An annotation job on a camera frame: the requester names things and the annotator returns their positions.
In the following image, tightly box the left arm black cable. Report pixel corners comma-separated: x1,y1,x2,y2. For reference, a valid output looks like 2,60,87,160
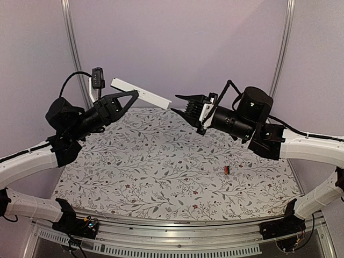
59,71,94,99

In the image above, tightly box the red black battery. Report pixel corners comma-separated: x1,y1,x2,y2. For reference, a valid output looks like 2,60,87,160
224,166,230,175

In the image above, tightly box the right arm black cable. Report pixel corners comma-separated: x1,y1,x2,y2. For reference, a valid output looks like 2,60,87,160
212,79,344,142

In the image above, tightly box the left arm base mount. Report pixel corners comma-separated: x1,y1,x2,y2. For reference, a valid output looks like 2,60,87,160
52,198,99,239

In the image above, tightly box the left aluminium frame post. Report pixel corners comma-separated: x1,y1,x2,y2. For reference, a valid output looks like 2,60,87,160
61,0,91,108

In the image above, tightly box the floral patterned table mat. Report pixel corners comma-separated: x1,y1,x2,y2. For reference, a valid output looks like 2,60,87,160
53,108,300,221

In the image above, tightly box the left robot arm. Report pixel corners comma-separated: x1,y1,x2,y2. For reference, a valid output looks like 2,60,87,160
1,90,139,233

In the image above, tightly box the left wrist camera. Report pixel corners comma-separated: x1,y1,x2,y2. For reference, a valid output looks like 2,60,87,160
88,67,105,103

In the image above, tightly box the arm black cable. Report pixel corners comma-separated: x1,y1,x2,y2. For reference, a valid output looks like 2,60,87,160
212,79,344,142
59,71,94,99

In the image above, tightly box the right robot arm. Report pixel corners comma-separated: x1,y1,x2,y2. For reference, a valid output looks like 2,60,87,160
173,80,343,234

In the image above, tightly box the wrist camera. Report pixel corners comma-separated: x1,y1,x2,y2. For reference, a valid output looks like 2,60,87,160
199,104,214,130
88,67,105,103

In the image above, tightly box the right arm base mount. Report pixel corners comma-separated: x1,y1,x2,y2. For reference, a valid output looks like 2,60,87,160
259,198,306,240

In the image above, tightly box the white remote control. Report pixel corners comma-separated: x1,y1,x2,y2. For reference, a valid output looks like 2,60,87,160
110,78,171,110

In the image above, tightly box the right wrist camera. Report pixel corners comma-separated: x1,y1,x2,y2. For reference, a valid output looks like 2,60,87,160
199,104,214,130

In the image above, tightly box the right aluminium frame post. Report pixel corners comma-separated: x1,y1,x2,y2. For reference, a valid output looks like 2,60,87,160
269,0,296,98

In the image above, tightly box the aluminium frame post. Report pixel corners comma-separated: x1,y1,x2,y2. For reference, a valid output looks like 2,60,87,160
269,0,296,98
61,0,91,108

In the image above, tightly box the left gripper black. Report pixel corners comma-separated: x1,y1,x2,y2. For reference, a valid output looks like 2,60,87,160
68,89,139,141

